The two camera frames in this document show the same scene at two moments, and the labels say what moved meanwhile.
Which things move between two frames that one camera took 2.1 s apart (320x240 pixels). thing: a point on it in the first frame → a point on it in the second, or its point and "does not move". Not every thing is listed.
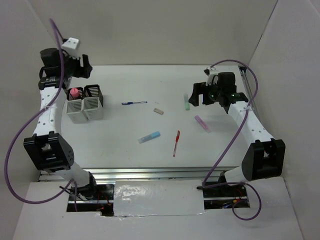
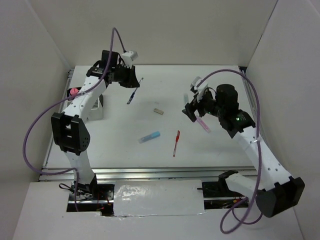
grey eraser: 158,111 does not move
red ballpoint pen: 176,142 does not move
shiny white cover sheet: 158,197 does not move
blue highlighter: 149,137 does not move
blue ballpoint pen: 131,102 → 131,96
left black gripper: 83,72 → 132,81
